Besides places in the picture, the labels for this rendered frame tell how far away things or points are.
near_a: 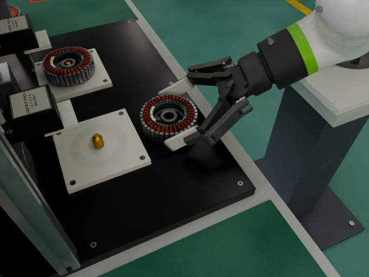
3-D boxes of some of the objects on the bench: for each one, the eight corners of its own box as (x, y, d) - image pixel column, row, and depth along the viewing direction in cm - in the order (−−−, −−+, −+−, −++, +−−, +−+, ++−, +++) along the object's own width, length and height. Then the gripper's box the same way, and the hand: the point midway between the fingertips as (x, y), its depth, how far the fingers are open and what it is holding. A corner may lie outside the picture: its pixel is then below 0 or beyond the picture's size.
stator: (192, 103, 70) (193, 90, 67) (201, 142, 62) (202, 129, 60) (140, 108, 69) (138, 95, 66) (143, 149, 61) (141, 136, 59)
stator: (91, 54, 80) (88, 40, 77) (99, 82, 73) (95, 68, 70) (44, 62, 77) (39, 49, 74) (47, 92, 70) (42, 78, 67)
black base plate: (134, 24, 95) (133, 17, 94) (254, 194, 57) (256, 187, 56) (-41, 65, 82) (-46, 57, 81) (-36, 321, 44) (-45, 317, 43)
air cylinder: (32, 155, 60) (21, 136, 56) (38, 187, 56) (27, 167, 52) (3, 165, 59) (-11, 145, 55) (7, 197, 54) (-7, 179, 50)
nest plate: (95, 51, 82) (94, 47, 81) (112, 86, 73) (111, 82, 73) (34, 67, 78) (33, 62, 77) (45, 105, 69) (43, 101, 68)
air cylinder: (17, 81, 75) (7, 61, 71) (21, 100, 70) (11, 81, 66) (-7, 87, 73) (-18, 67, 69) (-4, 107, 69) (-16, 87, 65)
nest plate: (125, 112, 68) (124, 107, 67) (151, 164, 59) (151, 160, 58) (52, 134, 64) (50, 130, 63) (68, 194, 55) (67, 190, 54)
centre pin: (102, 139, 61) (100, 129, 59) (105, 147, 60) (102, 137, 58) (92, 143, 61) (89, 133, 59) (95, 150, 60) (91, 140, 58)
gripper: (296, 130, 52) (182, 180, 59) (253, 44, 69) (168, 91, 75) (283, 102, 47) (160, 161, 54) (240, 17, 63) (150, 70, 70)
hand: (169, 117), depth 64 cm, fingers open, 13 cm apart
